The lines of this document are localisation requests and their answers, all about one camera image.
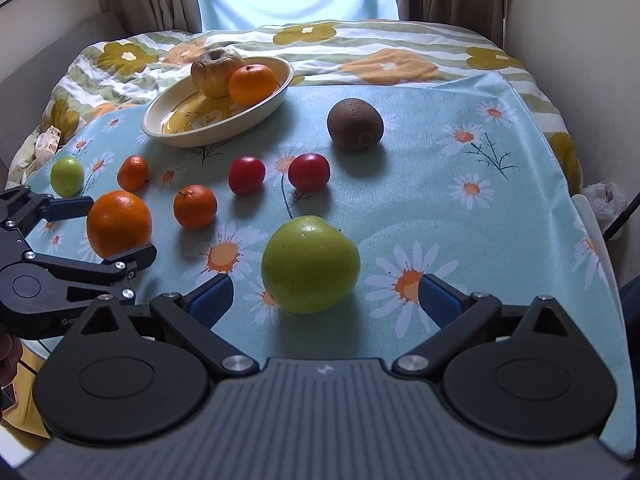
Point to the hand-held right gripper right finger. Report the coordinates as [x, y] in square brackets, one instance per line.
[440, 300]

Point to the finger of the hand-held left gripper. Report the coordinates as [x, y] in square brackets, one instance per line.
[70, 207]
[142, 256]

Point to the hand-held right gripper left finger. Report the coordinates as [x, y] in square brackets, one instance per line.
[215, 296]

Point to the small green apple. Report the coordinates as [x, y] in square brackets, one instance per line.
[67, 176]

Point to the large orange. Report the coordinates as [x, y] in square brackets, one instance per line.
[119, 222]

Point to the small mandarin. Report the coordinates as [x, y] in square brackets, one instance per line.
[195, 207]
[133, 173]

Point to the large green apple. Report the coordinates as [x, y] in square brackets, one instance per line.
[310, 265]

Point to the red tomato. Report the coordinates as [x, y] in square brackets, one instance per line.
[247, 176]
[309, 172]

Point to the cream oval bowl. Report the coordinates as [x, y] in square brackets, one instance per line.
[200, 127]

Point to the brown kiwi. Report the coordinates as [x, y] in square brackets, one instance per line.
[355, 124]

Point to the person's left hand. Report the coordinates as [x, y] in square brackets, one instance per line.
[7, 357]

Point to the beige patterned packet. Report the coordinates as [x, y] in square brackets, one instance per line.
[48, 140]

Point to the light blue daisy tablecloth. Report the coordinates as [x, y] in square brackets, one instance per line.
[425, 200]

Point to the grey upholstered headboard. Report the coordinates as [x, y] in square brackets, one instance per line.
[60, 55]

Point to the white plastic bag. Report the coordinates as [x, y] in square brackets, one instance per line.
[605, 205]

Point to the wrinkled yellow-brown apple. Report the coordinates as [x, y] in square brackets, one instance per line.
[212, 72]

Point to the striped floral blanket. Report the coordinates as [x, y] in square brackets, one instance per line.
[360, 52]

